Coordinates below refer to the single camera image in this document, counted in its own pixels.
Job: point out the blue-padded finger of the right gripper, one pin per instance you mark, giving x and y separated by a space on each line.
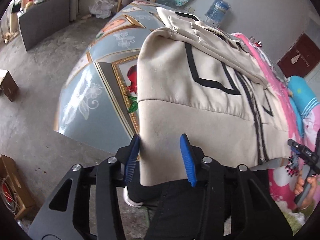
291 142
303 152

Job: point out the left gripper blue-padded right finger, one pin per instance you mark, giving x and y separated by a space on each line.
189 159

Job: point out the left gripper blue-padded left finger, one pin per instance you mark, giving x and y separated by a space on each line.
132 153

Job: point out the beige zip-up jacket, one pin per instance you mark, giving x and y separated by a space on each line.
195 80

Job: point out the blue pillow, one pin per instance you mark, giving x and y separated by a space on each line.
305 106

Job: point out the grey-blue patterned bed sheet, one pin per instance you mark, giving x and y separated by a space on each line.
98 102

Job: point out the grey lace cloth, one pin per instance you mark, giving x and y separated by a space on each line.
276 70

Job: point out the dark red wooden door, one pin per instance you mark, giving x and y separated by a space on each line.
301 58

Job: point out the blue water jug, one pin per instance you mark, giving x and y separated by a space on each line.
217 12

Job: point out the white plastic bag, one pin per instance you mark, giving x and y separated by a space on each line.
103 8

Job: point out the dark grey cabinet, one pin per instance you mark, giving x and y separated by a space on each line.
42 20

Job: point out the cardboard box with cables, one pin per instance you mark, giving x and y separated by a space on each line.
14 194

